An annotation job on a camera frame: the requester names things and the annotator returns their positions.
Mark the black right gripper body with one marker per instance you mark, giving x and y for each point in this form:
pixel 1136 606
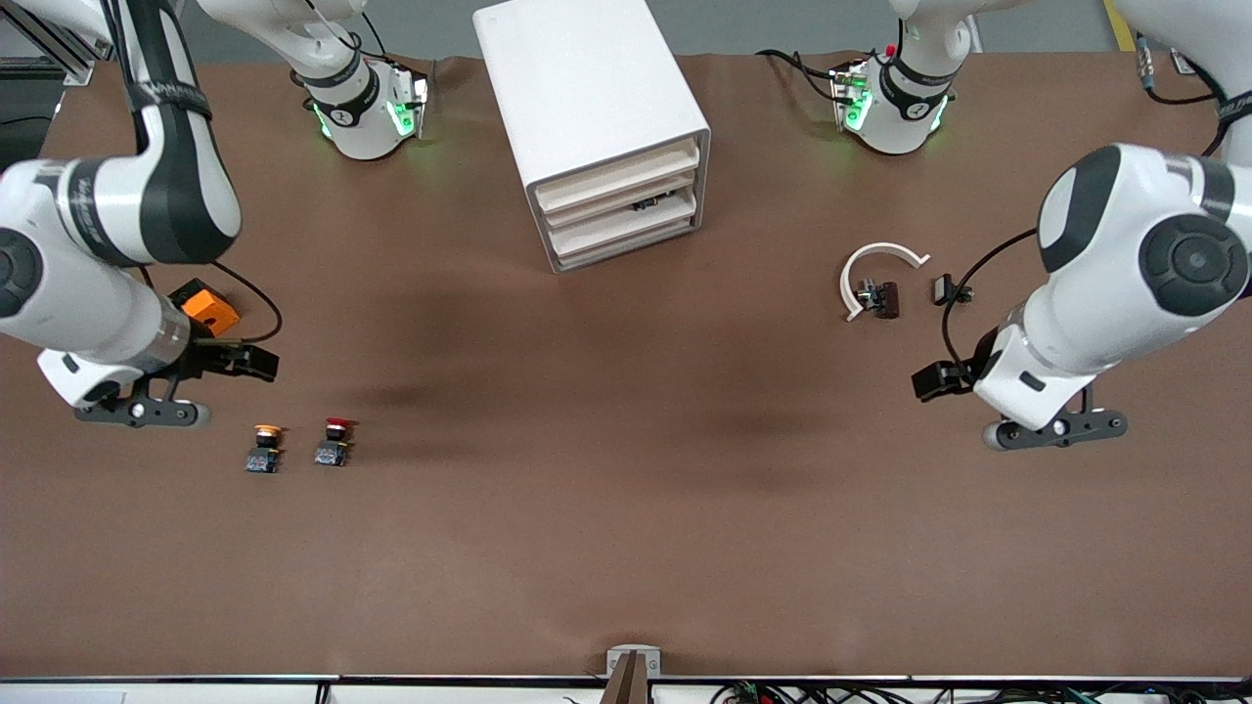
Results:
pixel 209 358

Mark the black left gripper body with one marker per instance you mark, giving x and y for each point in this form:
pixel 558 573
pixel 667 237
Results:
pixel 970 371

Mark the red push button switch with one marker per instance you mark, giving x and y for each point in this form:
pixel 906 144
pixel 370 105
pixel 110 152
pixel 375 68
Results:
pixel 331 453

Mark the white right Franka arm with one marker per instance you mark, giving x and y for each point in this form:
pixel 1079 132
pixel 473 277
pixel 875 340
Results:
pixel 59 303

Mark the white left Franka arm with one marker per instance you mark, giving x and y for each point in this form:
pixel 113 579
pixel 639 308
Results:
pixel 1105 254

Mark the orange and black box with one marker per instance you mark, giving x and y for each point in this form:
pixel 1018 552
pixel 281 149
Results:
pixel 213 311

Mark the small black component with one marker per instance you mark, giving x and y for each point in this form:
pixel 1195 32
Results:
pixel 944 289

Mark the small dark brown component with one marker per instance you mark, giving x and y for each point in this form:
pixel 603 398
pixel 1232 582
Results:
pixel 885 300

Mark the brown table cover sheet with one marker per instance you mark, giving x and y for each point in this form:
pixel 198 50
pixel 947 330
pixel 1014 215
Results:
pixel 626 489

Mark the yellow push button switch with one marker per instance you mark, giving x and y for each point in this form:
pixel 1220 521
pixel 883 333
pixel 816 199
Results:
pixel 262 460

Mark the white curved plastic bracket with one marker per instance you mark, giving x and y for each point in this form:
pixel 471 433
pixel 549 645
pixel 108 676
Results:
pixel 849 279

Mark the small dark switch part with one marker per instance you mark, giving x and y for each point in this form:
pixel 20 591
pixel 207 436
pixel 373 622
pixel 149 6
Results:
pixel 650 203

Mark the aluminium frame profile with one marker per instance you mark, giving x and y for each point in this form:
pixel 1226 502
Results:
pixel 59 49

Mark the grey metal clamp bracket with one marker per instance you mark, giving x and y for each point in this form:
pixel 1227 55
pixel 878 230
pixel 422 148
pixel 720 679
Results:
pixel 616 660

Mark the dark brown post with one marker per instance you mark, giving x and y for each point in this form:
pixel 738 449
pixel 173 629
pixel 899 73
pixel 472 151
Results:
pixel 631 684

